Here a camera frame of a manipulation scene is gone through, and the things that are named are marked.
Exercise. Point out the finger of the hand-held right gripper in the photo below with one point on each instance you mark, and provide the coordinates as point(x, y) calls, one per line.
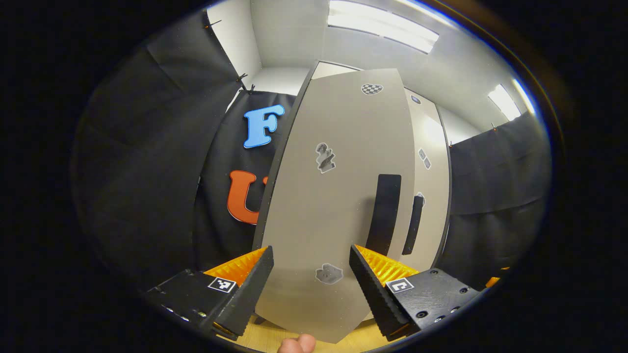
point(493, 281)

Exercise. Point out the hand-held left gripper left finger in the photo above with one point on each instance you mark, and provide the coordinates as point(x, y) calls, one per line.
point(250, 299)

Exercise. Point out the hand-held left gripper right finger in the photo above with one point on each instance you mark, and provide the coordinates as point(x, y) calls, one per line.
point(375, 299)

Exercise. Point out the grey cabinet door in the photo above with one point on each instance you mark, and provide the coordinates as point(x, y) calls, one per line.
point(434, 147)
point(319, 220)

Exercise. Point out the black backdrop cloth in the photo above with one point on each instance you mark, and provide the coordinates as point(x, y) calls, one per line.
point(500, 196)
point(137, 147)
point(221, 162)

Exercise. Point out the small ceiling light panel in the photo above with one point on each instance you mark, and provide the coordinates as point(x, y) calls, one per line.
point(504, 102)

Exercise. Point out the long ceiling light panel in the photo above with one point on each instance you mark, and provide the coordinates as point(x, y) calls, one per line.
point(382, 27)

